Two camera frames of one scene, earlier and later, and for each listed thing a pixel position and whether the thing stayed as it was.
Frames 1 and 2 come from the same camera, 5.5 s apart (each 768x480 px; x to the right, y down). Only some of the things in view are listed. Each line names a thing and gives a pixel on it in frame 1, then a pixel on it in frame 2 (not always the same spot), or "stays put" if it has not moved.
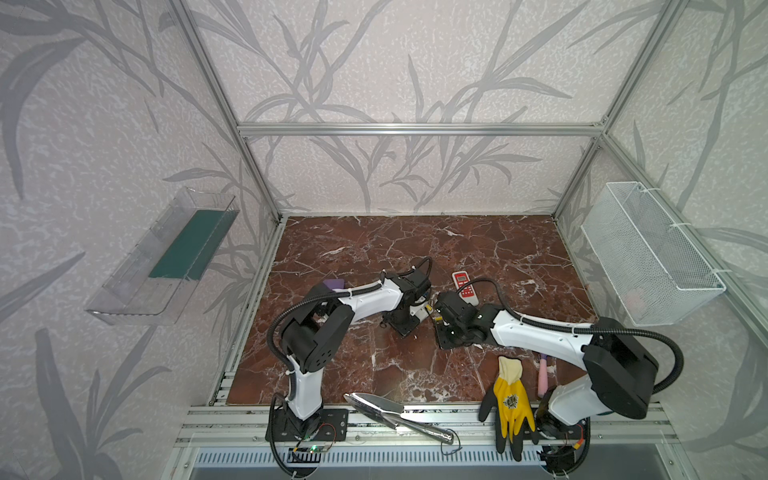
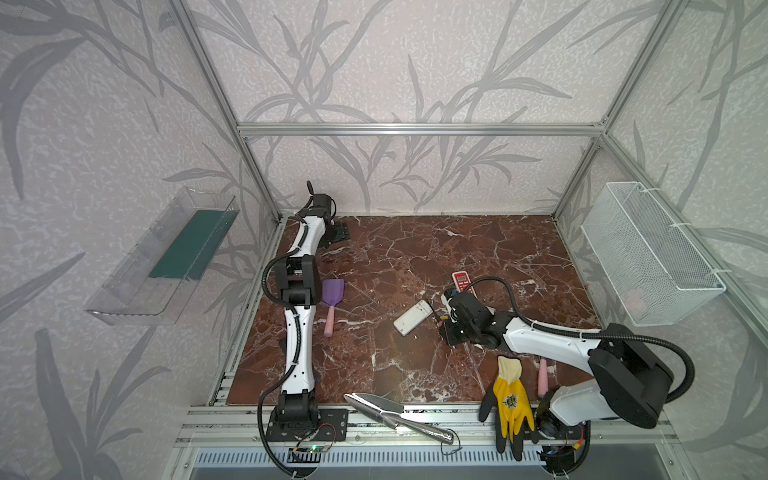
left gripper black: x=402 y=320 to x=335 y=230
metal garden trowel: x=380 y=409 stays put
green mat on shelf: x=196 y=246 stays put
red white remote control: x=461 y=278 stays put
